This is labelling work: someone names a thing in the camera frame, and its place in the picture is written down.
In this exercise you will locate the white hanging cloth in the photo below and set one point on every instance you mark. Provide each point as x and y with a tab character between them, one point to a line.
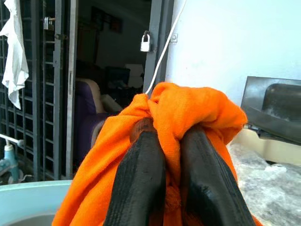
15	58

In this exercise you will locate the grey metal grille gate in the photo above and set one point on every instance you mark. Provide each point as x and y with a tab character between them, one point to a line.
44	94

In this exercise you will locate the silver padlock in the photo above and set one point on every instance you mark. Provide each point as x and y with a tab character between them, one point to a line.
145	42

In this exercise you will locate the dark metal sink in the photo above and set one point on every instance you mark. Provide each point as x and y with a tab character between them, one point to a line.
275	106

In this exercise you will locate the grey door frame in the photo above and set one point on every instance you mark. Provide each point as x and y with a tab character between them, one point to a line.
156	44

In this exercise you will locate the orange cloth garment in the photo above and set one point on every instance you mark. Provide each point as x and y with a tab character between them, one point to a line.
188	106

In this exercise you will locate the light blue plastic basin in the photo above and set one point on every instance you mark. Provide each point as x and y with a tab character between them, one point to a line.
28	202

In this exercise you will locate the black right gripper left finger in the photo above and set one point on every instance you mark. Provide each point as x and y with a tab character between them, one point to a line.
138	174

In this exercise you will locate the purple sofa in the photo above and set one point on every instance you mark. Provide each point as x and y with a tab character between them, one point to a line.
88	103

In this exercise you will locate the light blue bottle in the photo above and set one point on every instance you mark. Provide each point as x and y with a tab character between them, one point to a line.
10	162

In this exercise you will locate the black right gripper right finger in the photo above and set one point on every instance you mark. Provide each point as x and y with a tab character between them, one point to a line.
211	183

